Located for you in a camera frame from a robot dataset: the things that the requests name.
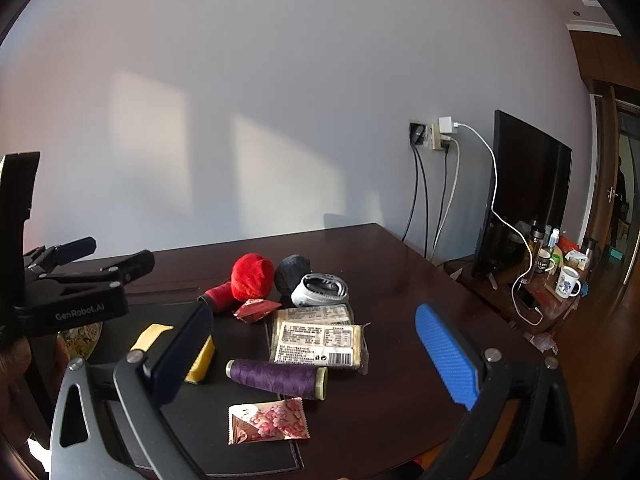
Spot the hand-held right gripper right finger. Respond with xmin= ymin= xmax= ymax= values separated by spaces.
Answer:
xmin=415 ymin=302 xmax=586 ymax=480

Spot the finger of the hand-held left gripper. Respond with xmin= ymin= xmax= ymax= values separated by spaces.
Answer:
xmin=47 ymin=249 xmax=156 ymax=292
xmin=24 ymin=236 xmax=97 ymax=275

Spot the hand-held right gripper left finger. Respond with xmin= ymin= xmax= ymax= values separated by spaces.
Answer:
xmin=50 ymin=302 xmax=216 ymax=480

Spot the yellow block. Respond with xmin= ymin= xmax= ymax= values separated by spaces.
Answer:
xmin=129 ymin=324 xmax=217 ymax=385

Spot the red snack packet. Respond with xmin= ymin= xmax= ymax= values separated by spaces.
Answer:
xmin=234 ymin=299 xmax=282 ymax=322

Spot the purple thread spool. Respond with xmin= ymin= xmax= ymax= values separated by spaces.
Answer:
xmin=225 ymin=358 xmax=329 ymax=401

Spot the red sock ball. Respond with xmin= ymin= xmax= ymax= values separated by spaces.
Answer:
xmin=231 ymin=254 xmax=276 ymax=300

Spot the pink snack packet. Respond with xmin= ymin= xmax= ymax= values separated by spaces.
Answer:
xmin=228 ymin=397 xmax=309 ymax=445

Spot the pale cracker packet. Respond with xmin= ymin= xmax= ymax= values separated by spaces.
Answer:
xmin=270 ymin=323 xmax=371 ymax=373
xmin=272 ymin=304 xmax=356 ymax=328

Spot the white grey sock roll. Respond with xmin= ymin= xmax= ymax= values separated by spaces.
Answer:
xmin=291 ymin=273 xmax=351 ymax=307

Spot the person's left hand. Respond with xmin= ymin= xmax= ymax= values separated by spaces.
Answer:
xmin=0 ymin=335 xmax=71 ymax=413

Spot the patterned bowl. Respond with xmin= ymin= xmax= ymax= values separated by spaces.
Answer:
xmin=56 ymin=321 xmax=103 ymax=361

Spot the clear plastic wrapper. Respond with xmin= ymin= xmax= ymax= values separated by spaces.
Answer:
xmin=525 ymin=332 xmax=558 ymax=356

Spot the dark grey sock ball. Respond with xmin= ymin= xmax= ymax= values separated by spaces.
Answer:
xmin=274 ymin=255 xmax=312 ymax=296

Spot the dark mug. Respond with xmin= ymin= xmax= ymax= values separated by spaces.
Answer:
xmin=532 ymin=249 xmax=556 ymax=275

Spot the white mug blue print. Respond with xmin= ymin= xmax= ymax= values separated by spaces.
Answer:
xmin=555 ymin=266 xmax=583 ymax=298

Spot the black monitor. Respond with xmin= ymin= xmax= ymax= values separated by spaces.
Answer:
xmin=471 ymin=110 xmax=573 ymax=281

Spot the wooden door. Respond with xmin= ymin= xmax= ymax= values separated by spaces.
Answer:
xmin=582 ymin=80 xmax=640 ymax=273

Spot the black power cable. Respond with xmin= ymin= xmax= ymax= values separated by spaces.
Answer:
xmin=433 ymin=149 xmax=450 ymax=262
xmin=416 ymin=146 xmax=431 ymax=259
xmin=401 ymin=144 xmax=418 ymax=242

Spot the white charging cable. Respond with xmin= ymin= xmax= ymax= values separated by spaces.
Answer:
xmin=457 ymin=122 xmax=544 ymax=327

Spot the cream wall socket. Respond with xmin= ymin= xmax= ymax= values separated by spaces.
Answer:
xmin=431 ymin=122 xmax=458 ymax=152

